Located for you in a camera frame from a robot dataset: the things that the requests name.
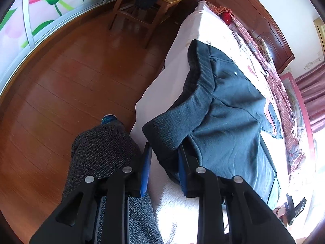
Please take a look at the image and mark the dark navy sports pants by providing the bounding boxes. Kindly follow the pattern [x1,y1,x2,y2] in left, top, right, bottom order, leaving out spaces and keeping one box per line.
[142,40,282,208]

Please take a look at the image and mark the grey tweed trouser leg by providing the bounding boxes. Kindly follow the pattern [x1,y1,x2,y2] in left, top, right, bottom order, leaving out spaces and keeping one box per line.
[62,121,163,243]

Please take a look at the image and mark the blue slipper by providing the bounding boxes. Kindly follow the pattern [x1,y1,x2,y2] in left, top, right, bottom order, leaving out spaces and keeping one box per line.
[101,114,119,125]

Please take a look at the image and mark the pink patterned quilt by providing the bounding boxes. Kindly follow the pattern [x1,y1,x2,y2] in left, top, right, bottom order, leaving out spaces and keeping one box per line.
[207,2,306,175]

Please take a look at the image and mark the purple curtain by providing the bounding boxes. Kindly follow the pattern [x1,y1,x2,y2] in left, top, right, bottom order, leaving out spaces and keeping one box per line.
[296,62,325,133]

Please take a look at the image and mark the wooden chair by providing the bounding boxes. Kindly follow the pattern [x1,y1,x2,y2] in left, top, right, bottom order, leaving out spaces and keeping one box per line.
[108,0,182,48]

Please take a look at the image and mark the red pillow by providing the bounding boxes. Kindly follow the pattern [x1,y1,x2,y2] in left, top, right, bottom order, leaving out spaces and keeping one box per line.
[221,12,232,26]

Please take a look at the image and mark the dark red wooden headboard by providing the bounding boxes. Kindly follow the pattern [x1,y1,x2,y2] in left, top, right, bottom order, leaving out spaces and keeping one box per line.
[206,0,295,74]

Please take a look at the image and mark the floral sliding wardrobe door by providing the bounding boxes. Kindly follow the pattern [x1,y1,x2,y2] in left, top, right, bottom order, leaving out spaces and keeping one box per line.
[1,0,115,91]

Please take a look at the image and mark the pink bed guard rail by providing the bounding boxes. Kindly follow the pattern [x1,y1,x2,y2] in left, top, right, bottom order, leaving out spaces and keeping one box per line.
[280,73,315,158]

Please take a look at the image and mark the beige wall air conditioner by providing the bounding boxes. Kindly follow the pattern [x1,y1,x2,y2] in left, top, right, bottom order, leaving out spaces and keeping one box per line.
[313,18,325,54]

